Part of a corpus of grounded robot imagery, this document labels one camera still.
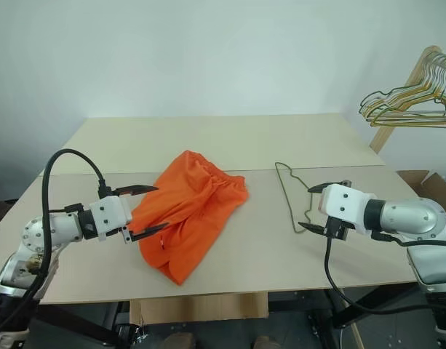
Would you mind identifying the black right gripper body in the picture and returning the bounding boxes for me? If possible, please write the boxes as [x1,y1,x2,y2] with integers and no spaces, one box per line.
[324,216,355,242]

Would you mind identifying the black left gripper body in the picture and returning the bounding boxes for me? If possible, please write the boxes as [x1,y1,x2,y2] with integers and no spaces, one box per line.
[111,188,135,245]

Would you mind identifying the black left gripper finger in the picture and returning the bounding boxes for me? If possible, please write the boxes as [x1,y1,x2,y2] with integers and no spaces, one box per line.
[115,184,160,197]
[130,222,170,243]

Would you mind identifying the olive green wire hanger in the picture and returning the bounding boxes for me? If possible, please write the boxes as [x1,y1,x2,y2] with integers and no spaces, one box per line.
[274,160,327,235]

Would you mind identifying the orange shorts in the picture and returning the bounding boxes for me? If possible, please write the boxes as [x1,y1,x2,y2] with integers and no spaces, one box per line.
[130,149,250,286]

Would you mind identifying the light wooden clothes rack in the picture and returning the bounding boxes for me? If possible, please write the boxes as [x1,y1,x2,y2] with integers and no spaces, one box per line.
[368,44,446,154]

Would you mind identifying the brown cardboard panel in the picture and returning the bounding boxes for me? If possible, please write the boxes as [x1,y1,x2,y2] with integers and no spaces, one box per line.
[129,292,270,336]

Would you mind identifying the open cardboard box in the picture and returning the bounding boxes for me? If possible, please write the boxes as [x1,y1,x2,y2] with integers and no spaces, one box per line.
[396,168,446,237]

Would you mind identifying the thin pale wooden strip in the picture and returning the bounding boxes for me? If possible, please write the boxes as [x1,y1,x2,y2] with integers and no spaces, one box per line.
[349,321,366,349]

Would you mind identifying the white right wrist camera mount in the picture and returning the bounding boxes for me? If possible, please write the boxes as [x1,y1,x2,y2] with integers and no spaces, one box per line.
[316,182,378,234]

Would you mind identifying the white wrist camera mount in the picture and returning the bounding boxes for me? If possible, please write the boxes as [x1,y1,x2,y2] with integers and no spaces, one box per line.
[316,182,378,234]
[88,195,133,243]

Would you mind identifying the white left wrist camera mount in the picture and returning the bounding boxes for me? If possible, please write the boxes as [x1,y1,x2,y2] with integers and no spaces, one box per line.
[88,195,133,243]

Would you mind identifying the bunch of wire hangers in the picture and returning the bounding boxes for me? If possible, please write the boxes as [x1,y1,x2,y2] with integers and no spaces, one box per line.
[364,50,446,127]

